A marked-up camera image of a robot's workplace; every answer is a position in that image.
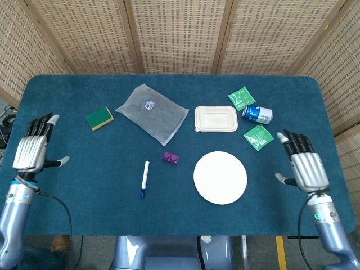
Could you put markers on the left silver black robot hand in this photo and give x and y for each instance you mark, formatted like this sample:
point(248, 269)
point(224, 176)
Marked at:
point(29, 153)

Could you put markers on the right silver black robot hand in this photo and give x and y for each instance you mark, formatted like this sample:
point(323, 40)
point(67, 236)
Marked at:
point(309, 171)

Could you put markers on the small purple object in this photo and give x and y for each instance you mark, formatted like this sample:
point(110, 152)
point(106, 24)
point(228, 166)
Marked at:
point(170, 159)

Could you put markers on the white round paper plate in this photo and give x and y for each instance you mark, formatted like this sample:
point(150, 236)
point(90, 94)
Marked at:
point(220, 177)

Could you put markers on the white marker with blue cap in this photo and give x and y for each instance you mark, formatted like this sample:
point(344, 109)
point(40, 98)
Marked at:
point(145, 177)

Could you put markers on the green tea packet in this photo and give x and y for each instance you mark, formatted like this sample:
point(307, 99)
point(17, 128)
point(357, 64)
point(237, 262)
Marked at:
point(240, 97)
point(257, 137)

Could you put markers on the blue and silver drink can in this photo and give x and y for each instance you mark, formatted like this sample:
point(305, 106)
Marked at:
point(258, 114)

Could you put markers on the green and yellow sponge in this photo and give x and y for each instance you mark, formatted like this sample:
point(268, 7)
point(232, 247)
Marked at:
point(98, 118)

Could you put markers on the brown shoe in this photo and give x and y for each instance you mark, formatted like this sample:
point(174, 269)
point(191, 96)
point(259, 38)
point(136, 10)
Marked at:
point(59, 243)

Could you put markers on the blue table cloth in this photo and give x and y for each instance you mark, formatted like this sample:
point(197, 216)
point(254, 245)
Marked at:
point(112, 211)

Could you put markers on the grey metal table leg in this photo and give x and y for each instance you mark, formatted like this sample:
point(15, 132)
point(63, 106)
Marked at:
point(244, 253)

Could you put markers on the beige rectangular container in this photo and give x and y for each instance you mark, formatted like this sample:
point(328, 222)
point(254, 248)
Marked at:
point(216, 118)

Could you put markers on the grey frosted plastic bag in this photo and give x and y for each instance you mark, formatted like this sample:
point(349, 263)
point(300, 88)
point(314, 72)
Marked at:
point(152, 115)

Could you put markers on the silver blue robot torso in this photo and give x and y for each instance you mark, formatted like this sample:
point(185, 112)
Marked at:
point(132, 253)

